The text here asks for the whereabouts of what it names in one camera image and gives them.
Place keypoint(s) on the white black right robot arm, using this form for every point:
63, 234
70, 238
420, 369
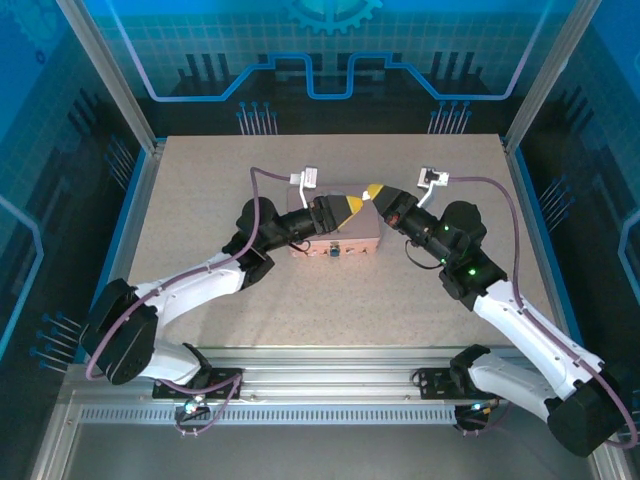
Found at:
525, 330

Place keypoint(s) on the aluminium table side rail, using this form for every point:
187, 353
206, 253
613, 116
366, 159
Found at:
537, 215
135, 220

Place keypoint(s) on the aluminium frame post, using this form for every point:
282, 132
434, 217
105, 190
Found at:
545, 75
110, 75

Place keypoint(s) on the small blue padlock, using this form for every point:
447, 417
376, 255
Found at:
334, 249

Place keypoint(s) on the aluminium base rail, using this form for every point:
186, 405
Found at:
325, 370

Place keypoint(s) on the pink cartoon tin box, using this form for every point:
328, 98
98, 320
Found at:
367, 225

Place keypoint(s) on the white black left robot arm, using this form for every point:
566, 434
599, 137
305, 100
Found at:
200, 282

